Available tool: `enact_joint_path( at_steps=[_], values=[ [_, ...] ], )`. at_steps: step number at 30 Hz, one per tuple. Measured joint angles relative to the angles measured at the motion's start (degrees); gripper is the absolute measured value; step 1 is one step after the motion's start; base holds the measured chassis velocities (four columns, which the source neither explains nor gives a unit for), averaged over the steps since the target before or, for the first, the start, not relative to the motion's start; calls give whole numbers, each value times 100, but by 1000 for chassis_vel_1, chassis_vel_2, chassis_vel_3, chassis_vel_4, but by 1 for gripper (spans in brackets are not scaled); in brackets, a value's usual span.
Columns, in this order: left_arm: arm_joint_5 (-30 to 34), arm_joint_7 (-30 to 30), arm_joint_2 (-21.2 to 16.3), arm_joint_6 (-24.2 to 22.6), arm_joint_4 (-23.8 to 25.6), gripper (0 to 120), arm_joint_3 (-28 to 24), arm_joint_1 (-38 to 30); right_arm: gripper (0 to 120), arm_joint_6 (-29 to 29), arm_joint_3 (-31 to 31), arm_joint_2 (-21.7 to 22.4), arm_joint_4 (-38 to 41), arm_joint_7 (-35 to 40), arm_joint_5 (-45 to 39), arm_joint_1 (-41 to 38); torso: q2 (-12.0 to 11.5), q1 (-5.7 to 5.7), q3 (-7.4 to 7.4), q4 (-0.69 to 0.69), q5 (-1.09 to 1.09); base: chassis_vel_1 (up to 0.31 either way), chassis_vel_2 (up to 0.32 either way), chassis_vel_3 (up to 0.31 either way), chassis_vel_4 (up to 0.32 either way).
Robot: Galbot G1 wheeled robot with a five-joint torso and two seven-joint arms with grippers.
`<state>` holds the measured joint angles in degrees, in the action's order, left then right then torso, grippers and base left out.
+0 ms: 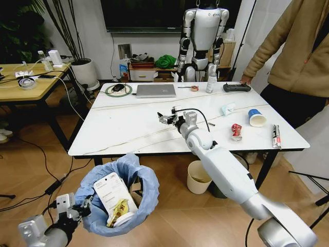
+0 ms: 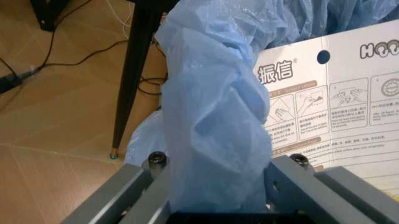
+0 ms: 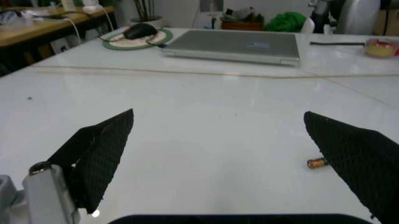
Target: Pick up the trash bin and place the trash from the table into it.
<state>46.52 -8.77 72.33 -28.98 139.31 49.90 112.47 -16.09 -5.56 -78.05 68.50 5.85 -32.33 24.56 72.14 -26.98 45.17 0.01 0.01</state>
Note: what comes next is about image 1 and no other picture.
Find white shoe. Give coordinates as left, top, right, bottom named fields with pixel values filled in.
left=0, top=128, right=13, bottom=144

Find white humanoid robot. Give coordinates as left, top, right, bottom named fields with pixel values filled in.
left=175, top=0, right=230, bottom=83

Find wooden desk with black legs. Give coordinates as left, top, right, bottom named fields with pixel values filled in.
left=0, top=61, right=89, bottom=152

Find crushed red soda can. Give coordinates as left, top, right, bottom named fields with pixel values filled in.
left=230, top=123, right=244, bottom=141

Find black floor cable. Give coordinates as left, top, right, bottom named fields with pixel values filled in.
left=0, top=136, right=96, bottom=214

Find black power adapter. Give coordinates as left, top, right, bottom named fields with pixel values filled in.
left=44, top=177, right=68, bottom=196

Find white cable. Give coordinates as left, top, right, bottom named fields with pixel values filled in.
left=0, top=58, right=96, bottom=121

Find silver laptop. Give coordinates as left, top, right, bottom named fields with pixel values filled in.
left=136, top=84, right=177, bottom=99

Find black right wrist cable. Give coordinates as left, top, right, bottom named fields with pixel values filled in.
left=172, top=105, right=212, bottom=132

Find clear spray bottle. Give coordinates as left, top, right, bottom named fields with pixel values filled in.
left=205, top=64, right=218, bottom=94

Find low wooden cabinet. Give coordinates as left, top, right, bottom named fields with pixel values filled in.
left=128, top=64, right=180, bottom=83

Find brown cardboard scrap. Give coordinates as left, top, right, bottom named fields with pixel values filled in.
left=128, top=180, right=143, bottom=206

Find blue and white carton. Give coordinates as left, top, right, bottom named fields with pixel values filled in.
left=119, top=58, right=130, bottom=81

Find dark leafy plant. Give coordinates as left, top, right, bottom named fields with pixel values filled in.
left=0, top=0, right=52, bottom=65

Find black lower arm cable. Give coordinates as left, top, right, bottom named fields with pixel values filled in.
left=244, top=218, right=255, bottom=247

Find tall green plant stems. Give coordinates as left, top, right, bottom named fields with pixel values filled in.
left=42, top=0, right=87, bottom=62

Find green cloth bundle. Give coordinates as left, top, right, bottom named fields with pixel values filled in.
left=154, top=54, right=177, bottom=69

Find cream waste bin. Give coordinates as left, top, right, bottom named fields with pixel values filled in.
left=186, top=160, right=213, bottom=195

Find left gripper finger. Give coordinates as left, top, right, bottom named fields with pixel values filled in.
left=80, top=195, right=94, bottom=209
left=72, top=206, right=92, bottom=218

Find blue and white paper cup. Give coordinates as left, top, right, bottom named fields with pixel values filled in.
left=247, top=108, right=268, bottom=128

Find white plant pot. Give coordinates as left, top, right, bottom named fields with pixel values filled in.
left=70, top=58, right=100, bottom=91

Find black wall television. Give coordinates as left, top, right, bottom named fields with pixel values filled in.
left=100, top=0, right=242, bottom=33

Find person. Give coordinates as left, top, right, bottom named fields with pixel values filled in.
left=240, top=0, right=329, bottom=129

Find crumpled white tissue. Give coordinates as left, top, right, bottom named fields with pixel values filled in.
left=220, top=102, right=236, bottom=115

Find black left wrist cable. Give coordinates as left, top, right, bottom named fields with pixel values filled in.
left=41, top=200, right=59, bottom=225

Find white marble table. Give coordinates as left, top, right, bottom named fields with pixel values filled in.
left=67, top=81, right=311, bottom=191

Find round white tape reel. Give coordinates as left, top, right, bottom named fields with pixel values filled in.
left=17, top=78, right=37, bottom=91

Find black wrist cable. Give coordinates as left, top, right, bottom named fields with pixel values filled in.
left=41, top=200, right=59, bottom=225
left=172, top=105, right=212, bottom=132

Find yellow snack wrapper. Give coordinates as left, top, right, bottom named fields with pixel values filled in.
left=106, top=199, right=131, bottom=228

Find white box appliance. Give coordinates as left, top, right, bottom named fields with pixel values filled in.
left=47, top=49, right=64, bottom=68

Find round green-rimmed mouse pad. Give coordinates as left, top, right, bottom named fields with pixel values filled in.
left=105, top=83, right=133, bottom=97

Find white printed carton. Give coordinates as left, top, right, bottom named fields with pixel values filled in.
left=93, top=172, right=139, bottom=228

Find brown cardboard box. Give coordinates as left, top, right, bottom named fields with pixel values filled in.
left=218, top=40, right=236, bottom=68

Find trash bin with blue liner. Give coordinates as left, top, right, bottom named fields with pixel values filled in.
left=74, top=152, right=160, bottom=237

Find black remote controller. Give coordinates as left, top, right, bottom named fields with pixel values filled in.
left=223, top=82, right=252, bottom=93

